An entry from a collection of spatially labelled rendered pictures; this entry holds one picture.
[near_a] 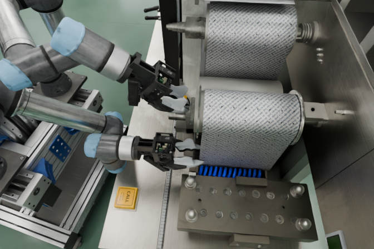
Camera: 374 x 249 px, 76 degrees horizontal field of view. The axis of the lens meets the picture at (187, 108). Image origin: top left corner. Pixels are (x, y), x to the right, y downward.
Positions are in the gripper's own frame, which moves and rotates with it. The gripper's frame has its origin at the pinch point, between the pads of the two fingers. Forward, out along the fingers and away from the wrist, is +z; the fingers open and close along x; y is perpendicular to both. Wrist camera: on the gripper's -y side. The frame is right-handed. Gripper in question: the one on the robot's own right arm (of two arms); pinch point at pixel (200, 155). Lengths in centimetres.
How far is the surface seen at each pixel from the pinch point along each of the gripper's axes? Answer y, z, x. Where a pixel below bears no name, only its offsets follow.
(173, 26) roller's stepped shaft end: 25.4, -10.5, 29.9
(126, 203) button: -16.5, -24.3, -12.2
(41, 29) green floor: -109, -193, 196
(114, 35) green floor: -109, -104, 192
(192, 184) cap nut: -2.9, -1.7, -8.1
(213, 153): 3.7, 4.0, -0.4
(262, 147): 9.9, 17.0, -0.4
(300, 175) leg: -43, 50, 13
